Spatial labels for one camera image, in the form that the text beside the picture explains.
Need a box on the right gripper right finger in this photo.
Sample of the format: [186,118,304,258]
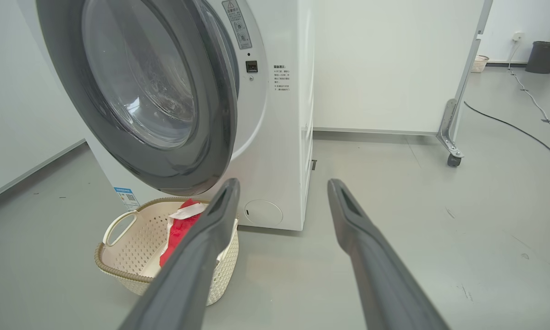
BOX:
[327,178,450,330]

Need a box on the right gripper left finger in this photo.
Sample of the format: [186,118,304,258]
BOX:
[119,178,241,330]

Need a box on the red and white garment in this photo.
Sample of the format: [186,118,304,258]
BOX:
[159,198,239,268]

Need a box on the dark round washer door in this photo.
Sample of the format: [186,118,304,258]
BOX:
[36,0,239,197]

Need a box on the cream perforated laundry basket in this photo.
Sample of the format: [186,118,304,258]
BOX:
[94,197,240,307]

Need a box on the white front-load washing machine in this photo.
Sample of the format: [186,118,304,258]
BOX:
[18,0,316,231]

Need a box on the round drain filter cover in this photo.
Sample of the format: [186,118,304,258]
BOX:
[244,199,284,227]

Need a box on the blue energy label sticker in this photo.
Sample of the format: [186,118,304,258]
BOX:
[114,187,140,212]

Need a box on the grey metal leg with caster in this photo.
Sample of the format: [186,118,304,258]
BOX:
[436,98,465,168]

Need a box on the white partition panel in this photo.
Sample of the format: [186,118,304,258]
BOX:
[312,0,494,136]

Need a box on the printed text notice label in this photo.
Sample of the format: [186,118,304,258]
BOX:
[273,65,291,93]

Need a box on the grey warning sticker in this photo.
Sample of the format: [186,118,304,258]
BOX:
[222,0,253,50]

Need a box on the dark grey trash bin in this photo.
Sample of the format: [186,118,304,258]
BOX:
[525,41,550,74]

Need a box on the black floor cable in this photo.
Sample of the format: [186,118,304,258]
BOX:
[463,101,550,165]

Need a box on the grey floor cable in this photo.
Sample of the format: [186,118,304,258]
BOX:
[507,41,550,148]

